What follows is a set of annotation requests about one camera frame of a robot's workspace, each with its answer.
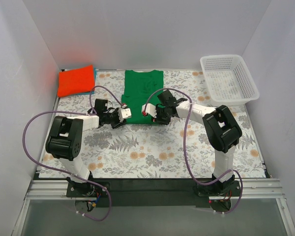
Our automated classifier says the green t shirt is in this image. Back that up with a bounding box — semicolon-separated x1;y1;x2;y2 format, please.
121;70;164;124

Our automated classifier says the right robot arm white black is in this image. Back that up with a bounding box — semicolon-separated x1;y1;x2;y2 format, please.
142;89;242;194

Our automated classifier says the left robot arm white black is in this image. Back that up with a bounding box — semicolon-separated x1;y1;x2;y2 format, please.
45;99;131;184

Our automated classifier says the folded blue t shirt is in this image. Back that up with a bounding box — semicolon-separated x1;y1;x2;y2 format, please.
85;65;96;93

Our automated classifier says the folded orange t shirt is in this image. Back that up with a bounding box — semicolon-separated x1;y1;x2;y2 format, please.
57;65;95;97

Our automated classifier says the white plastic basket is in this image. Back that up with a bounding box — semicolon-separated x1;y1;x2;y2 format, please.
200;55;260;107

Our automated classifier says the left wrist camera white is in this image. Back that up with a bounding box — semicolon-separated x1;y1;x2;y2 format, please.
118;108;132;122

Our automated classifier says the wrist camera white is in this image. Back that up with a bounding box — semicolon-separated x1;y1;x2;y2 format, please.
142;103;157;118
118;108;132;122

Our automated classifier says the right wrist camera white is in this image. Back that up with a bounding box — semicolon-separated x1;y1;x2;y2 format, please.
142;103;157;118

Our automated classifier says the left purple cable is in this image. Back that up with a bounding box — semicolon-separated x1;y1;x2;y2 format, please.
22;86;113;221

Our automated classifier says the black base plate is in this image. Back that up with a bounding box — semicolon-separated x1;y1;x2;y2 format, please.
65;178;243;208

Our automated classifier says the aluminium rail frame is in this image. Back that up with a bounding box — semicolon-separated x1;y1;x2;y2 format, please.
13;178;295;236

